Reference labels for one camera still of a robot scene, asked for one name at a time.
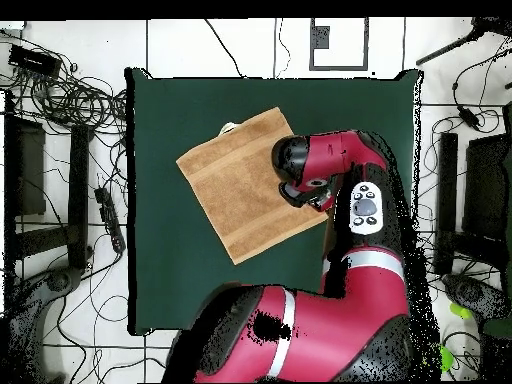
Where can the small lime green object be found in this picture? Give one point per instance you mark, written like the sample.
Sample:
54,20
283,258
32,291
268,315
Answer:
460,310

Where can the dark green table cloth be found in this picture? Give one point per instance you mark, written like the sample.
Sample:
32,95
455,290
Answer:
168,260

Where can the tan terry towel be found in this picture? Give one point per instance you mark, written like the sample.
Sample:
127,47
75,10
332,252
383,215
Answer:
240,188

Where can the grey square floor frame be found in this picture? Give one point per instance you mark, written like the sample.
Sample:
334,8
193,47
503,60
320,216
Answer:
340,68

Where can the grey chair base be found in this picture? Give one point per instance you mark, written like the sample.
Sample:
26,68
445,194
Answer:
60,280
472,294

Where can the black rod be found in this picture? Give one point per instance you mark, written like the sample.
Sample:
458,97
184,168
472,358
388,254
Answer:
448,48

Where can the lime green ball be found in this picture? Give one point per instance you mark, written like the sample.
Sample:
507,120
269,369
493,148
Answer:
447,358

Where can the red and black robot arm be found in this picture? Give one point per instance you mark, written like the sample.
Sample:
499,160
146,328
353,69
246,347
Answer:
340,320

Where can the dark green object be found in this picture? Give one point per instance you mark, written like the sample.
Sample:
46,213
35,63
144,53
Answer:
498,328

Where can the black power adapter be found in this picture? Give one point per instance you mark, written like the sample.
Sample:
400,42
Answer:
468,118

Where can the black power strip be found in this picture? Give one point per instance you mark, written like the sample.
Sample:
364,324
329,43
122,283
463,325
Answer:
110,218

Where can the black network switch box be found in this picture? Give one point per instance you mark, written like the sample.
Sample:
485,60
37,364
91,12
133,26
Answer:
34,60

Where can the dark grey small box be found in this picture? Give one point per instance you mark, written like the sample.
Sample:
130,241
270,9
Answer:
320,37

